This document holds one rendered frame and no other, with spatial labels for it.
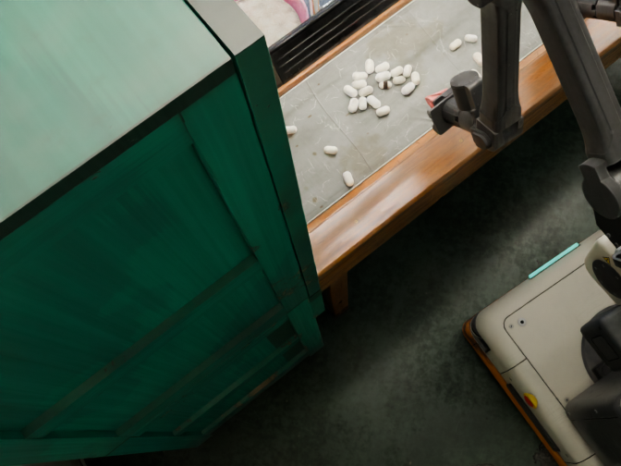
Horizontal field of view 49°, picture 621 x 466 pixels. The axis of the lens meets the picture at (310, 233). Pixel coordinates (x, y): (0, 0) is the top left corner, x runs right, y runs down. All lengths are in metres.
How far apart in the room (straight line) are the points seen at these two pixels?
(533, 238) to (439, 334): 0.46
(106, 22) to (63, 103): 0.07
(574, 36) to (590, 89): 0.08
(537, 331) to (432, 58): 0.83
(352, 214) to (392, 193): 0.10
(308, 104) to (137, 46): 1.16
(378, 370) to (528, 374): 0.49
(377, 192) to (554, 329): 0.75
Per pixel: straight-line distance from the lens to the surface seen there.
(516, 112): 1.32
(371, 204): 1.55
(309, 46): 1.36
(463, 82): 1.36
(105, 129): 0.53
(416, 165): 1.59
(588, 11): 1.64
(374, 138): 1.64
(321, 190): 1.59
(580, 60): 1.05
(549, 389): 2.03
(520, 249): 2.38
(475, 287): 2.32
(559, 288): 2.08
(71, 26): 0.58
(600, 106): 1.07
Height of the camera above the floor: 2.23
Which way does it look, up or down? 73 degrees down
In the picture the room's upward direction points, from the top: 12 degrees counter-clockwise
